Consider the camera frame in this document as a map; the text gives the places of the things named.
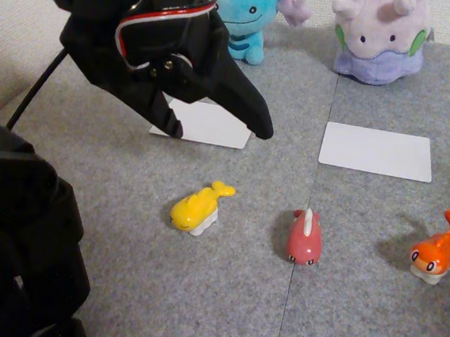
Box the yellow egg sushi toy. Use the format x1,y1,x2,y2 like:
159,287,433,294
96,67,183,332
167,175,238,241

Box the blue Wooper plush toy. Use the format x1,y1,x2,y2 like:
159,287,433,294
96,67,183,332
210,0,313,71

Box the purple Goomy plush toy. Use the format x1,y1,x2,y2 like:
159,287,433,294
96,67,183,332
324,0,440,92

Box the pink tuna sushi toy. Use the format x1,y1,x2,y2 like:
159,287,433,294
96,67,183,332
283,206,327,269

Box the orange shrimp sushi toy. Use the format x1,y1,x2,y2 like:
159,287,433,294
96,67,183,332
407,205,450,287

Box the white rectangular card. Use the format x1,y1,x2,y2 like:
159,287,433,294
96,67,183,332
147,95,256,151
316,121,437,185

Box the gray carpet tile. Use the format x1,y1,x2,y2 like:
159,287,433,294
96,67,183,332
0,0,345,337
275,28,450,337

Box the red white black servo cable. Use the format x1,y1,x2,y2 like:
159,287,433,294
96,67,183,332
110,0,221,80

